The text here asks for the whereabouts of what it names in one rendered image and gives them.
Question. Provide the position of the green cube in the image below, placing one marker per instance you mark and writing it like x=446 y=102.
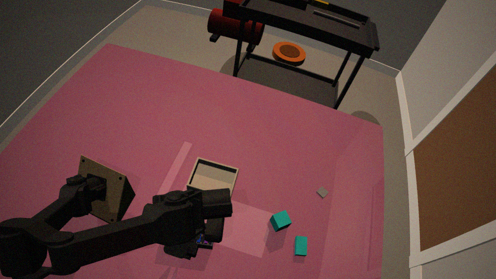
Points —
x=280 y=221

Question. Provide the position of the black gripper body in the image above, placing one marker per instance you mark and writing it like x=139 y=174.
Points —
x=213 y=227

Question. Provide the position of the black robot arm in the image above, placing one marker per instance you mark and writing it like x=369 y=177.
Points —
x=174 y=220

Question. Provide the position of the teal rectangular block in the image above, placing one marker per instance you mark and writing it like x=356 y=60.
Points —
x=301 y=246

